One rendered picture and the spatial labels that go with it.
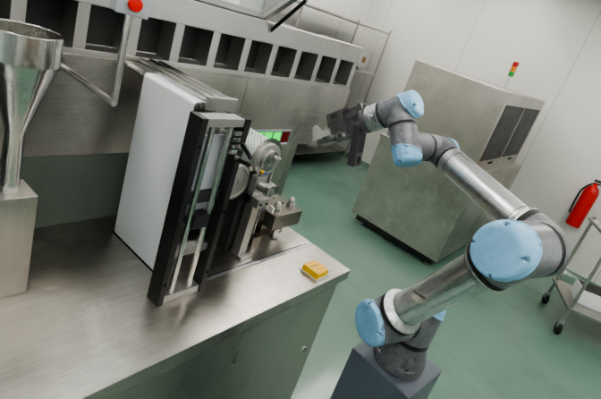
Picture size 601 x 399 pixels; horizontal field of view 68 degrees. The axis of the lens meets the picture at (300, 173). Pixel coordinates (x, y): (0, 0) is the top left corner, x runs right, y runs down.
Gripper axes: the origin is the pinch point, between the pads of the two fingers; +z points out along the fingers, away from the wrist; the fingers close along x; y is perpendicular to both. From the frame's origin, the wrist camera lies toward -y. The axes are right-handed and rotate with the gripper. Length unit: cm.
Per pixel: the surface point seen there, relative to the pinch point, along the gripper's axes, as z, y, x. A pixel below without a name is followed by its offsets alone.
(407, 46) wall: 136, 159, -449
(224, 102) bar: 4.8, 14.6, 29.0
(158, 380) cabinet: 28, -51, 50
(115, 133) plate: 47, 19, 37
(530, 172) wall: 35, -37, -448
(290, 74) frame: 31, 39, -39
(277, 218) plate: 31.4, -19.1, -9.9
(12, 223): 33, -6, 74
